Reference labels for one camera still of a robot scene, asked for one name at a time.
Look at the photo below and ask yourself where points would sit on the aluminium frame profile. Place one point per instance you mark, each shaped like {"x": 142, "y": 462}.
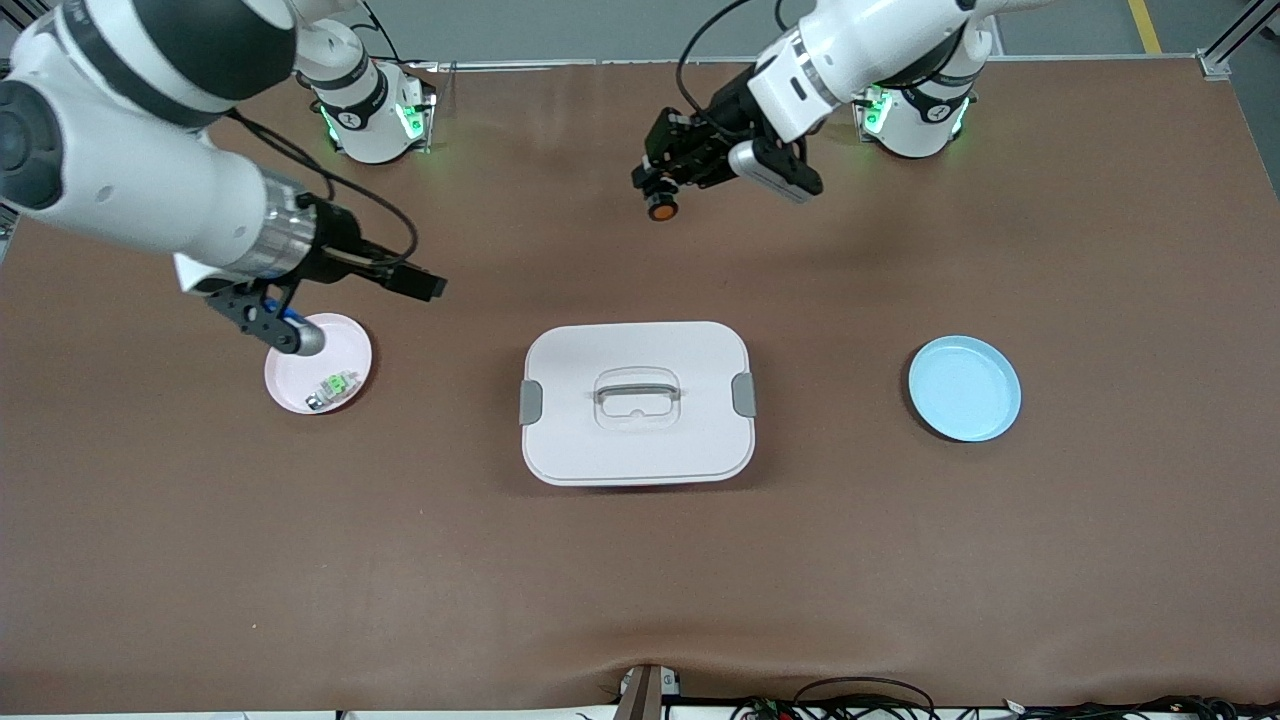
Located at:
{"x": 1215, "y": 62}

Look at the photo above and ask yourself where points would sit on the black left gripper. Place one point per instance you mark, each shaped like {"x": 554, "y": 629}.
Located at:
{"x": 722, "y": 118}

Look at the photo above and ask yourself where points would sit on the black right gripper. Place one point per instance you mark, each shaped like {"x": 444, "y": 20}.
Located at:
{"x": 335, "y": 243}

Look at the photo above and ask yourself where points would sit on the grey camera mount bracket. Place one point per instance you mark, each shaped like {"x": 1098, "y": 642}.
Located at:
{"x": 640, "y": 695}

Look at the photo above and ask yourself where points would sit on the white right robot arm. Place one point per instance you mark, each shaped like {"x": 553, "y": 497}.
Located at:
{"x": 120, "y": 170}

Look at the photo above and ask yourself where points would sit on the white lidded storage box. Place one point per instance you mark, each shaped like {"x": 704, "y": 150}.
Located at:
{"x": 640, "y": 450}

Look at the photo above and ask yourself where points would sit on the green push button switch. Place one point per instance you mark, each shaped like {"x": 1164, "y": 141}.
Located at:
{"x": 333, "y": 388}

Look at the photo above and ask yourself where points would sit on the pale pink round plate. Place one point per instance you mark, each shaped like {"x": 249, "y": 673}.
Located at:
{"x": 350, "y": 345}

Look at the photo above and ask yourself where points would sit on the light blue round plate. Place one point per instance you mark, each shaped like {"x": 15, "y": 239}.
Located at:
{"x": 965, "y": 390}

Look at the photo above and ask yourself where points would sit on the orange push button switch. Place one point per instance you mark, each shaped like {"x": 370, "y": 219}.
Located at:
{"x": 661, "y": 208}

